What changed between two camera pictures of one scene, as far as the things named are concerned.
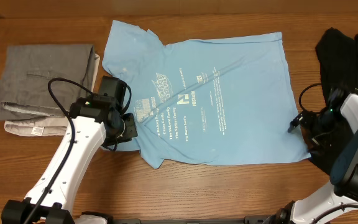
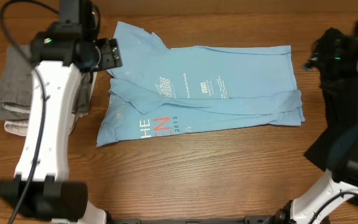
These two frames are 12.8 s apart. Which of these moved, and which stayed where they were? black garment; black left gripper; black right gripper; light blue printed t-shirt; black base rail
Moved: black left gripper; black right gripper; light blue printed t-shirt
Stayed: black garment; black base rail
